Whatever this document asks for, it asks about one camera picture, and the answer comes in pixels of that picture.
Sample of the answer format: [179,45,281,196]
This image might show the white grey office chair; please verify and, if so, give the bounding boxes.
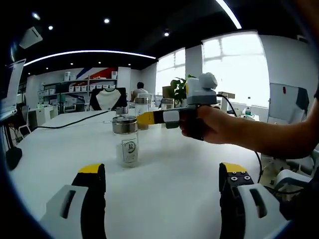
[275,169,312,192]

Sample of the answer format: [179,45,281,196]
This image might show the straight ceiling light strip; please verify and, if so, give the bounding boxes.
[215,0,242,29]

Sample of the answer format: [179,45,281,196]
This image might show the white black raglan shirt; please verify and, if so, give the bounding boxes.
[90,87,127,111]

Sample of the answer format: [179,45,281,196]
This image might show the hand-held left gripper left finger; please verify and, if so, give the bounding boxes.
[39,163,107,239]

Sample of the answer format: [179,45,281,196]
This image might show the black table cable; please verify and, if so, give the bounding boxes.
[36,109,112,130]

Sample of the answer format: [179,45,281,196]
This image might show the narrow bright window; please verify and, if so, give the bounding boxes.
[156,48,186,95]

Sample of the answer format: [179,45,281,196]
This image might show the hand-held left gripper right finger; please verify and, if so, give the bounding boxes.
[214,162,291,239]

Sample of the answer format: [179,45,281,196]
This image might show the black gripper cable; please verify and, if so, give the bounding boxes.
[216,93,265,185]

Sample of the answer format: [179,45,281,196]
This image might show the wide bright window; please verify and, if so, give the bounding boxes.
[201,29,270,110]

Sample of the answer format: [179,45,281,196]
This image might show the person's right hand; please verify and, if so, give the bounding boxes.
[178,105,227,145]

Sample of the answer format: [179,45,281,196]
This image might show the white mesh chair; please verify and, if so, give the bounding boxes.
[136,92,154,101]

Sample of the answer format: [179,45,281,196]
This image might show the brown cardboard box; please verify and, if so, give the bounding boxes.
[161,86,174,99]

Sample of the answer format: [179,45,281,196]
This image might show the row of white storage boxes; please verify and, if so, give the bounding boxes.
[39,83,118,97]

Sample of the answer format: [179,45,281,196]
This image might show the large green potted plant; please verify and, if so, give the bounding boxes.
[170,74,197,108]

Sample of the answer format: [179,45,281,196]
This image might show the grey storage shelf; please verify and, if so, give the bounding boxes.
[37,77,119,110]

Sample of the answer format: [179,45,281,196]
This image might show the ceiling air conditioner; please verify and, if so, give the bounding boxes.
[19,26,43,49]

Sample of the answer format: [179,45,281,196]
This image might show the tall brown-grain seasoning bottle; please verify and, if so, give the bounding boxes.
[134,97,151,131]

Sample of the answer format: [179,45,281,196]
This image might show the curved ceiling light strip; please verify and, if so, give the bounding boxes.
[23,49,158,67]

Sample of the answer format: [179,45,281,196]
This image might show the short white-grain seasoning bottle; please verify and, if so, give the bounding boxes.
[112,116,139,169]

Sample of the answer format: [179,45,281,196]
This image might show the white whiteboard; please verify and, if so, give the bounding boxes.
[268,82,309,124]

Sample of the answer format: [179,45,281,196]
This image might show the dark hanging jacket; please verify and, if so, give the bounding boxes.
[296,87,310,110]

